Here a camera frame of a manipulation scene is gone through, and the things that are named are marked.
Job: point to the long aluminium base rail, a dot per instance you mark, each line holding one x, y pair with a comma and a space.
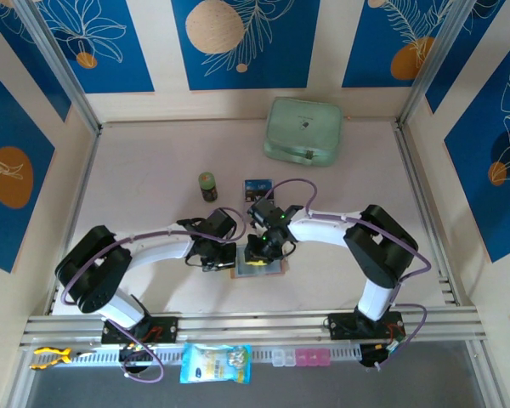
255, 325

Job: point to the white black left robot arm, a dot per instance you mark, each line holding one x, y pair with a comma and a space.
161, 251

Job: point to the clear pill box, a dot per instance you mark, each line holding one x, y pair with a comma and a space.
283, 358

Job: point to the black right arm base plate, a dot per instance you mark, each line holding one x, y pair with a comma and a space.
344, 326

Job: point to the yellow black pliers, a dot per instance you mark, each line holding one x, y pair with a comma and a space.
51, 356

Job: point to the mint green zipper pouch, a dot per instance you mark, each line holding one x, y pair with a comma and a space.
302, 127

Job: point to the pink pill box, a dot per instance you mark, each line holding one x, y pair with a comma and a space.
312, 357

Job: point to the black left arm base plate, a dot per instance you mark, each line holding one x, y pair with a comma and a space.
168, 329

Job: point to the aluminium corner post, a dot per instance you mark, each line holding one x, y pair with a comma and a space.
55, 64
433, 64

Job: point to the tan leather card holder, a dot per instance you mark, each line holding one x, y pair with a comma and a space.
277, 270

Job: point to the blue printed card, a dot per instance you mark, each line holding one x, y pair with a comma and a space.
257, 186

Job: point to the aluminium side rail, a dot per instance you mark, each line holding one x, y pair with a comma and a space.
78, 212
425, 204

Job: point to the green labelled bottle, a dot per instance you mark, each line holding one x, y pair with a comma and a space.
208, 187

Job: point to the blue snack packet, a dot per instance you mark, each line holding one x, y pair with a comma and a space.
214, 365

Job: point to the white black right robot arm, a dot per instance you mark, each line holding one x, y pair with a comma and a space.
323, 225

